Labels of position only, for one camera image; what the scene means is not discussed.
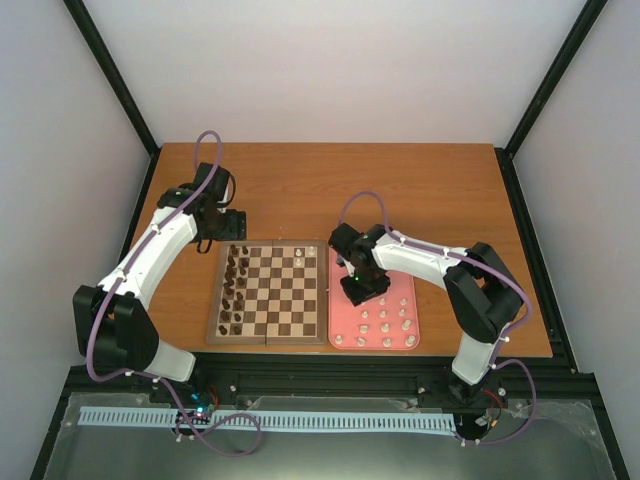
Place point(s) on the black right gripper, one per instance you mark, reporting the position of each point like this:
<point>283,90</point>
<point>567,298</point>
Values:
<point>358,297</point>

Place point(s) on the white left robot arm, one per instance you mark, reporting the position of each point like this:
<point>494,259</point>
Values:
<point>114,330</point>

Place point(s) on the wooden chess board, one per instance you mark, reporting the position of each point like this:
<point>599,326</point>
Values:
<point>281,303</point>

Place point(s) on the light blue cable duct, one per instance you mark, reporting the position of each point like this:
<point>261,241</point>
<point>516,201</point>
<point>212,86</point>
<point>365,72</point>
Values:
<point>272,421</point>

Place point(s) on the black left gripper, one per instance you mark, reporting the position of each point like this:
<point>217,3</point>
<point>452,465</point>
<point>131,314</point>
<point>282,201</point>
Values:
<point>235,230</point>

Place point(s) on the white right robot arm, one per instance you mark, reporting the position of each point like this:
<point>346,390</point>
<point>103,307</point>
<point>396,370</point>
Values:
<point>484,295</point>

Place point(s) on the dark queen piece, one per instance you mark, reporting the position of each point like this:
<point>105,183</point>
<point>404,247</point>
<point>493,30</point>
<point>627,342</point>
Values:
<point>229,285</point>

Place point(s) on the black aluminium frame rail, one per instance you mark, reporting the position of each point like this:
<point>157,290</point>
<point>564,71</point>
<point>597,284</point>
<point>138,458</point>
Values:
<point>236,378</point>

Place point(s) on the pink silicone tray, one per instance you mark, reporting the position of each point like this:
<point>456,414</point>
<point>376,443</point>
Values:
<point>371,320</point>

